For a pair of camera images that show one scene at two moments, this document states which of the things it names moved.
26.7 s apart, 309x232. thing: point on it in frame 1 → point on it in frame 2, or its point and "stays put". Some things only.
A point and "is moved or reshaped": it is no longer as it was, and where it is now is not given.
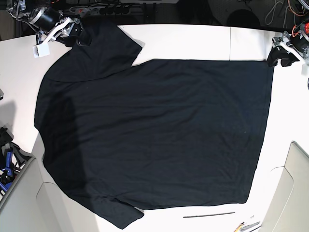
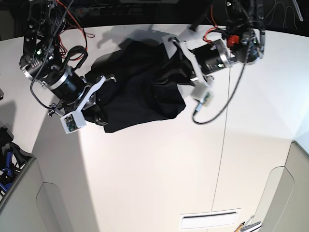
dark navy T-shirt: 158,134 is moved or reshaped
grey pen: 249,226 stays put
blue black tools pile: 13,160 stays put
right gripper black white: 288,49 → 204,58
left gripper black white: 57,26 → 76,94
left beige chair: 36,204 stays put
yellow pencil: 238,228 stays put
